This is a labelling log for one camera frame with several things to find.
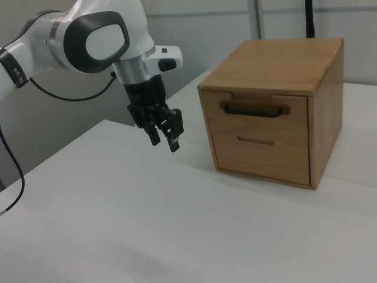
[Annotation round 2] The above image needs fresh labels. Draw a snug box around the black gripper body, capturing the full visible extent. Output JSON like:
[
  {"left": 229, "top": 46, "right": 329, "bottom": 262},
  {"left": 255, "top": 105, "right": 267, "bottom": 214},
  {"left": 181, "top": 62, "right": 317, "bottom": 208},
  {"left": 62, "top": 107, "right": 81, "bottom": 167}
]
[{"left": 123, "top": 75, "right": 168, "bottom": 109}]

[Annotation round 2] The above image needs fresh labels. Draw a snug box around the wooden drawer with black handle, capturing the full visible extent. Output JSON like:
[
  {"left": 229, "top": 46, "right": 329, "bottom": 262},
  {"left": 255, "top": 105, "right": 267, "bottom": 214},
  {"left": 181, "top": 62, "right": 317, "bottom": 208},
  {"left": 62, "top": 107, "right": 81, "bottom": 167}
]
[{"left": 199, "top": 90, "right": 310, "bottom": 142}]

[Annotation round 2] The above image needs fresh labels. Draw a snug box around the wooden drawer with cutout grip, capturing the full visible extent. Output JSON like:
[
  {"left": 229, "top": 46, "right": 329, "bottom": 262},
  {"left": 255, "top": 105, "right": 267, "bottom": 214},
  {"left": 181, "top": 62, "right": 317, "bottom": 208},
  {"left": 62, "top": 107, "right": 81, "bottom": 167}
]
[{"left": 210, "top": 131, "right": 312, "bottom": 181}]

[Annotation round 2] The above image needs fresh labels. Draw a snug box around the wooden cabinet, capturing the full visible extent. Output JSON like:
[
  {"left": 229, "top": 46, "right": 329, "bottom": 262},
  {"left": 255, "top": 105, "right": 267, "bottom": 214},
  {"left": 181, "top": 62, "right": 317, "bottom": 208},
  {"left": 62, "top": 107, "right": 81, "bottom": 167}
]
[{"left": 197, "top": 37, "right": 345, "bottom": 190}]

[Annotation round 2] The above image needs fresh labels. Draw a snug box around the grey partition post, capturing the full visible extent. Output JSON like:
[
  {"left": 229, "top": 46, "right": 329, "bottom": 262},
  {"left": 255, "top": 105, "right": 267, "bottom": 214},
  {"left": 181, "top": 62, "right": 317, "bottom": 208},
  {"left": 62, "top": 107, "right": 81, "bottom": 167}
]
[{"left": 252, "top": 0, "right": 265, "bottom": 41}]

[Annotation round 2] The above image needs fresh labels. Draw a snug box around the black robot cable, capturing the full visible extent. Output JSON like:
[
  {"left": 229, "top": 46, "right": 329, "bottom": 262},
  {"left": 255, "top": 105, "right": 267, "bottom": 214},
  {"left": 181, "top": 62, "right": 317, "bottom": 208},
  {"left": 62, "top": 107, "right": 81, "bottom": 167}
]
[{"left": 0, "top": 71, "right": 118, "bottom": 218}]

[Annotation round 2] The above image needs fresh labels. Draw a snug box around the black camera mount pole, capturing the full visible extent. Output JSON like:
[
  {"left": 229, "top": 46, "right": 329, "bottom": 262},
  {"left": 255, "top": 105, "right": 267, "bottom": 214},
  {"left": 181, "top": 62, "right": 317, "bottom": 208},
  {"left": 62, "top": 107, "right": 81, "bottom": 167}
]
[{"left": 303, "top": 0, "right": 317, "bottom": 39}]

